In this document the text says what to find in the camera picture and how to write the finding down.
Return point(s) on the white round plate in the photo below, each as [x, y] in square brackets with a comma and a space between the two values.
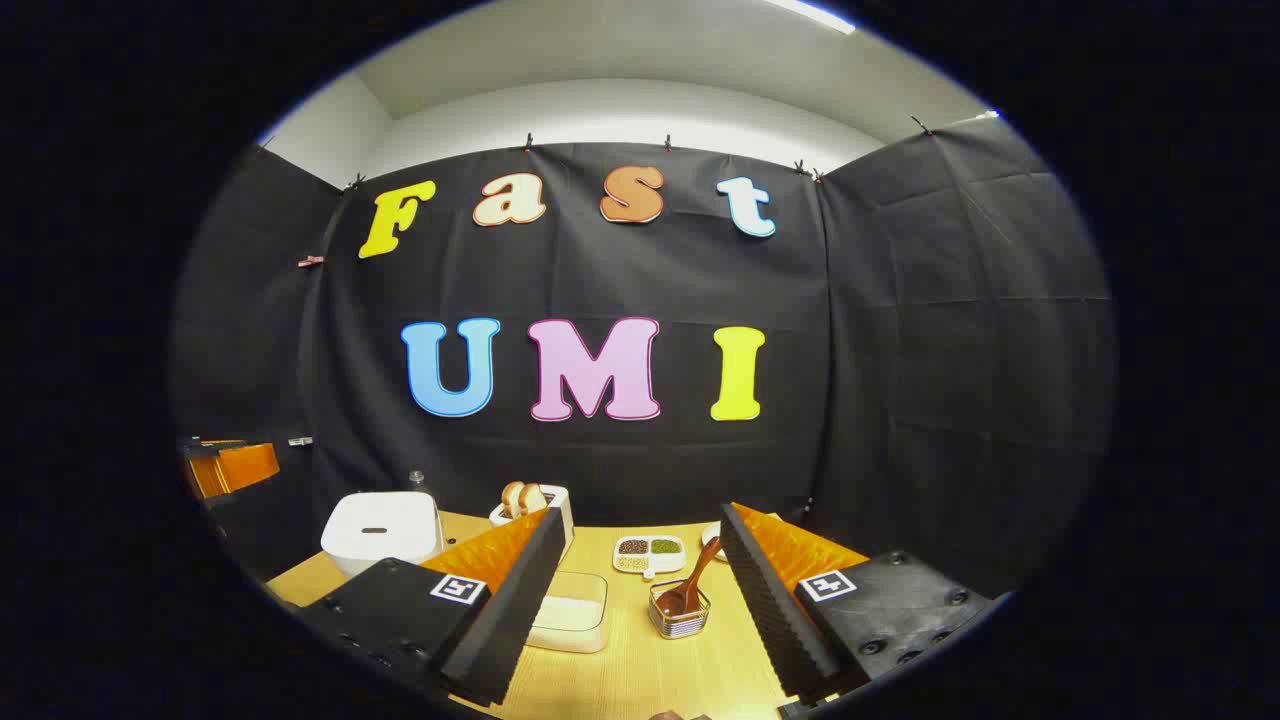
[710, 540]

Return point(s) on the clear container of rice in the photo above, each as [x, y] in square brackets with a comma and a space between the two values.
[570, 615]

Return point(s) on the clear glass bottle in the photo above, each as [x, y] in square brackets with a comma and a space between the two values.
[417, 482]

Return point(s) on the white rice cooker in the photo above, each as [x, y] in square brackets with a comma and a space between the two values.
[380, 525]

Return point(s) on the brown wooden spoon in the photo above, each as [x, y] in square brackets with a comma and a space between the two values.
[690, 585]

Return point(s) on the white divided bean dish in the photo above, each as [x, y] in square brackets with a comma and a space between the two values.
[650, 555]

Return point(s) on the toast bread slice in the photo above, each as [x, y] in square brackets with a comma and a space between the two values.
[535, 497]
[512, 498]

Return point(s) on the white toaster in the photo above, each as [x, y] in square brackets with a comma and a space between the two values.
[562, 505]

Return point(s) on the black backdrop cloth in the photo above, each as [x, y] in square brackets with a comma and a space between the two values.
[900, 350]

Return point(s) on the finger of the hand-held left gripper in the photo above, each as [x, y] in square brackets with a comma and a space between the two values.
[250, 465]
[205, 478]

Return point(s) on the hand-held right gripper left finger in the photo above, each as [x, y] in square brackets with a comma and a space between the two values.
[505, 620]

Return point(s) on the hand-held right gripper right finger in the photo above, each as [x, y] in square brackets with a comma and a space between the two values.
[775, 620]

